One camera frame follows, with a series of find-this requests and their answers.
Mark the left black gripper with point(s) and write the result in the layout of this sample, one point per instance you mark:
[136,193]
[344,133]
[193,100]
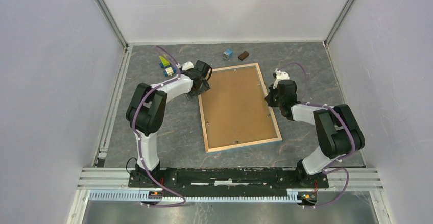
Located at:
[205,87]

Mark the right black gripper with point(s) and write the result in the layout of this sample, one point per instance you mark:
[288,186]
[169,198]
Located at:
[270,102]

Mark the light wooden picture frame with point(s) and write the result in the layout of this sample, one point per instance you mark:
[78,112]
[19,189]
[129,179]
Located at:
[236,146]

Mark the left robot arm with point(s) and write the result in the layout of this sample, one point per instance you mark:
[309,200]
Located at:
[146,109]

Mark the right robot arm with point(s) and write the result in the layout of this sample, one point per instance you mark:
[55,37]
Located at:
[338,133]

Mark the white blue toy car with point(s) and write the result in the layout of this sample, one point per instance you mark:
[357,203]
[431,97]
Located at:
[169,71]

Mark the blue white cube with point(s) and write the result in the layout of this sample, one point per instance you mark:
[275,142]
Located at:
[227,54]

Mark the small brown block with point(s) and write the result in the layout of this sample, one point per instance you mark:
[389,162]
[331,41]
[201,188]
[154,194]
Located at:
[243,55]

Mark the green blue toy car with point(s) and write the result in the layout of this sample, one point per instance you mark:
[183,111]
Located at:
[164,63]

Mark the aluminium base profile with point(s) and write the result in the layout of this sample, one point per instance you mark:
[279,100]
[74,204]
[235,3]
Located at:
[360,179]

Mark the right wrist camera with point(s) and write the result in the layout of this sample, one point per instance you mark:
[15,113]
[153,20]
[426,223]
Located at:
[279,76]

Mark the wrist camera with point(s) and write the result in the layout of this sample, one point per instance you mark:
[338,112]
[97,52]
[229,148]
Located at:
[185,66]
[279,76]

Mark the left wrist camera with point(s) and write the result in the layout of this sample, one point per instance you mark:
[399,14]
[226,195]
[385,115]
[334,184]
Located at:
[185,66]

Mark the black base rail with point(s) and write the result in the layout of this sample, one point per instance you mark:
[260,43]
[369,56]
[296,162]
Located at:
[234,182]

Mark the left floor aluminium rail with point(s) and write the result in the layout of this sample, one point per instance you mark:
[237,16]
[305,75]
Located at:
[111,110]

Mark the right corner aluminium post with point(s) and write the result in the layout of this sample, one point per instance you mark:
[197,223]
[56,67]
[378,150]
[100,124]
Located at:
[338,22]

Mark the corner aluminium post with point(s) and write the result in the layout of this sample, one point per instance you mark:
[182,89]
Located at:
[338,22]
[112,23]

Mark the slotted cable duct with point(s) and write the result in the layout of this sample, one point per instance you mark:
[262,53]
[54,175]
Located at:
[154,196]

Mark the left corner aluminium post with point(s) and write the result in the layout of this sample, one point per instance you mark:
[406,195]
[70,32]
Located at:
[112,23]

